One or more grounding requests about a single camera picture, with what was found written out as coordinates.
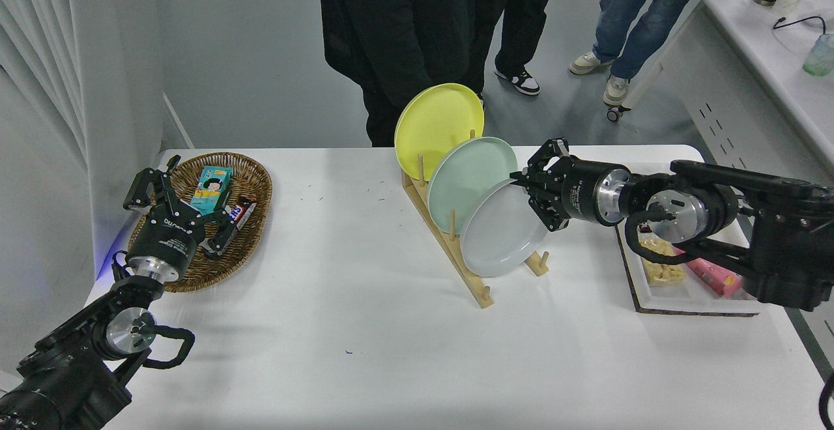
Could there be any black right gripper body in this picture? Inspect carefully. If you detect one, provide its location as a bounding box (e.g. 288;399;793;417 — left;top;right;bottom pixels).
551;156;617;226

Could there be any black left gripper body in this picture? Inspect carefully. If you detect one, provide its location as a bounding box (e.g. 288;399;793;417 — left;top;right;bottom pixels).
129;210;201;272

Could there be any grey plate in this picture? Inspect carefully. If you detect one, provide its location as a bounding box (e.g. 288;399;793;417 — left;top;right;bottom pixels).
460;178;549;279

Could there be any pale green plate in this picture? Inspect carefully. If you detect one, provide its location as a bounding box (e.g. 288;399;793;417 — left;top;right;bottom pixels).
427;137;519;236

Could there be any wooden plate rack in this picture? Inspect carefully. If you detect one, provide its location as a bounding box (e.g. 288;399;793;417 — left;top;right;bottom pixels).
402;129;551;309

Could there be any yellow plate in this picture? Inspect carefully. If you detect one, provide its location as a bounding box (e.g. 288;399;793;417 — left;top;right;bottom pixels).
394;83;485;182

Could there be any Snickers bar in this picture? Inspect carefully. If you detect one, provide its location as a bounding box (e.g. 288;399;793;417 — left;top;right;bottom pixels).
223;199;257;232

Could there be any teal snack box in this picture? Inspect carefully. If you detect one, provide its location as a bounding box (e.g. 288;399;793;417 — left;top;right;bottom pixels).
190;165;234;216

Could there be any brown wicker basket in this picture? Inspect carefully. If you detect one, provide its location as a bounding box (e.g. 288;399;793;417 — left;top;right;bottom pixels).
127;152;273;294

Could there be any clear pack of beige snacks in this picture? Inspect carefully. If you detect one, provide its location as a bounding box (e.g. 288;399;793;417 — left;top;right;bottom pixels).
637;233;687;286

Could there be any white rectangular tray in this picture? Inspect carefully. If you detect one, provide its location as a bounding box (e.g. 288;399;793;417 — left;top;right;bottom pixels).
606;162;773;315

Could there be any person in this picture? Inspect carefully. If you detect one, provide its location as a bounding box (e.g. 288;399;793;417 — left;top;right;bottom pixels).
569;0;697;107
464;0;565;97
316;0;487;149

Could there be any pink snack pack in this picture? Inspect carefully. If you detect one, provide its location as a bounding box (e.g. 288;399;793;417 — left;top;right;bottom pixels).
674;248;743;298

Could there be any white curtain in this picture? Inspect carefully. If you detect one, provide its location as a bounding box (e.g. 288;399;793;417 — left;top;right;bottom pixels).
0;0;89;170

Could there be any white desk with caster leg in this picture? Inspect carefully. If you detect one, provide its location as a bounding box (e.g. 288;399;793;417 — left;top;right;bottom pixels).
607;0;834;248

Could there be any translucent green cup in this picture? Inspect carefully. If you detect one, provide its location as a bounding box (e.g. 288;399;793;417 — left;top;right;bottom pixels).
803;33;834;78

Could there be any thin black desk cable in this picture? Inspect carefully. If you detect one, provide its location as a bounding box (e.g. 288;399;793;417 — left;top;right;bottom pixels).
773;16;827;32

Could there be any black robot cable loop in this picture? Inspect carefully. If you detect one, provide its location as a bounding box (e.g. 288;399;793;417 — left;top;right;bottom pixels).
818;370;834;430

